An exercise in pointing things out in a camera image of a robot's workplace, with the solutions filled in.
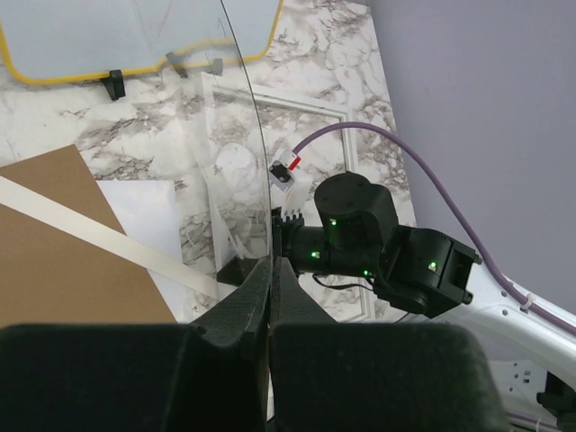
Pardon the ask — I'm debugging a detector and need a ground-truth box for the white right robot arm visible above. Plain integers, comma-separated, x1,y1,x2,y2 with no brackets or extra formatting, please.
269,171,575,431

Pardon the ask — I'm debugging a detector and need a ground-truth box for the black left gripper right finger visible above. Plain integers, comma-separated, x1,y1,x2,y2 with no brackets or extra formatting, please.
269,258,509,431

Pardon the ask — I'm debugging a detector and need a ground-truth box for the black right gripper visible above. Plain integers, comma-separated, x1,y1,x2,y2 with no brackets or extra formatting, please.
216,171,399,286

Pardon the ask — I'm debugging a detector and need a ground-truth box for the white photo paper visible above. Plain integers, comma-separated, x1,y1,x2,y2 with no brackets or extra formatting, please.
97,180,185,295

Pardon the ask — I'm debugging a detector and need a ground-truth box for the yellow-rimmed whiteboard with writing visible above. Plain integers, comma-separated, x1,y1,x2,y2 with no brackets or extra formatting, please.
1,0,283,86

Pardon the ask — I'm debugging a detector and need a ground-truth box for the black whiteboard stand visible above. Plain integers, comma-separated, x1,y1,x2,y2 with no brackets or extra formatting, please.
100,69,126,101

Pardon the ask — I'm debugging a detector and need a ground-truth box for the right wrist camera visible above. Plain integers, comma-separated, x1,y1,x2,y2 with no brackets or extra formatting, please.
268,150,312,218

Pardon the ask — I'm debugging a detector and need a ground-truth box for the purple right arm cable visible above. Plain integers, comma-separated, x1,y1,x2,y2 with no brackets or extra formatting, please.
292,121,576,337

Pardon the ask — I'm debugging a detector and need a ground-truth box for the white photo mat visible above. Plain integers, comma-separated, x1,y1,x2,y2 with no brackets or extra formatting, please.
1,177,218,299

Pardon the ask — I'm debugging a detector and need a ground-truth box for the brown backing board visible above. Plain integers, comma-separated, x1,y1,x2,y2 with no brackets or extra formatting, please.
1,146,175,327

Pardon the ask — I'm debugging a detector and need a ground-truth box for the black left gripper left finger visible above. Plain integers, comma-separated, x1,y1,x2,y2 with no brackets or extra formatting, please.
1,257,273,431

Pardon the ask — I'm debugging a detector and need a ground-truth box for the white picture frame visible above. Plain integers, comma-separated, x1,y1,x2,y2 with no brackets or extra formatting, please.
201,71,374,321

